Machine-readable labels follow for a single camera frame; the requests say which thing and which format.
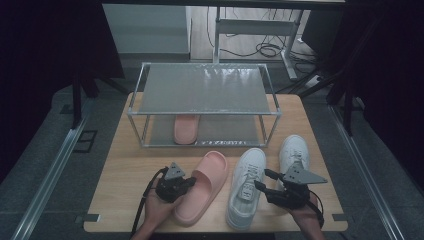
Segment grey cabinet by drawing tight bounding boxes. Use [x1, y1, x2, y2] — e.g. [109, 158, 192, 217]
[102, 3, 193, 55]

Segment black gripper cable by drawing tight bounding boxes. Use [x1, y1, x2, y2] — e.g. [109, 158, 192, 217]
[130, 166, 168, 238]
[308, 189, 325, 229]

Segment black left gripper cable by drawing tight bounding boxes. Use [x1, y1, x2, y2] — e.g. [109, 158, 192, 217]
[130, 166, 168, 238]

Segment white metal desk frame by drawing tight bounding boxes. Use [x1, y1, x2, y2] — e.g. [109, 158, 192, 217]
[212, 6, 306, 81]

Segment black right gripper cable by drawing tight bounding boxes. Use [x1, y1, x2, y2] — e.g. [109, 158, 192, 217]
[308, 189, 325, 229]

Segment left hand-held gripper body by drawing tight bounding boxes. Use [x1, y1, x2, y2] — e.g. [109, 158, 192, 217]
[154, 162, 188, 204]

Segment person's left hand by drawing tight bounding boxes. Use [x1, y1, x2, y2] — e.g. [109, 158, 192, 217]
[141, 188, 184, 231]

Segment person's right hand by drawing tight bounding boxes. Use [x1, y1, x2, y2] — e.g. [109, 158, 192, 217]
[288, 193, 323, 229]

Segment aluminium floor rail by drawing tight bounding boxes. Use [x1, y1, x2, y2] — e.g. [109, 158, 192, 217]
[11, 99, 96, 240]
[328, 104, 406, 240]

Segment white sneaker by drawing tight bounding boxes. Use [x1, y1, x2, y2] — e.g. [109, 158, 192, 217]
[278, 134, 311, 193]
[226, 147, 267, 231]

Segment pink slipper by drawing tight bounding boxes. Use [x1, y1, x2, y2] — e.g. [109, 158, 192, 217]
[172, 150, 230, 228]
[173, 114, 201, 146]

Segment white power strip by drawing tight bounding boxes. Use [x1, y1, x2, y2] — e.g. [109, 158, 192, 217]
[304, 74, 325, 88]

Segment two-tier metal shoe rack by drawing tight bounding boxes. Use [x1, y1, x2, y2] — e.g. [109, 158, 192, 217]
[126, 62, 283, 148]

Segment black metal stand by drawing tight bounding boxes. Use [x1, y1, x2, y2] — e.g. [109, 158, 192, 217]
[71, 66, 129, 130]
[276, 16, 379, 136]

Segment black cables on floor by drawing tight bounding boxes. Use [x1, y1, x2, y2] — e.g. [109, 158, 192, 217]
[205, 6, 318, 64]

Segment dark curtain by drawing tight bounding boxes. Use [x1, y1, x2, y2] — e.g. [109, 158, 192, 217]
[328, 0, 424, 191]
[0, 0, 126, 184]

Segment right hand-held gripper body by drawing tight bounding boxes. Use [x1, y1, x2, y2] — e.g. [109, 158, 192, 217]
[266, 161, 328, 211]

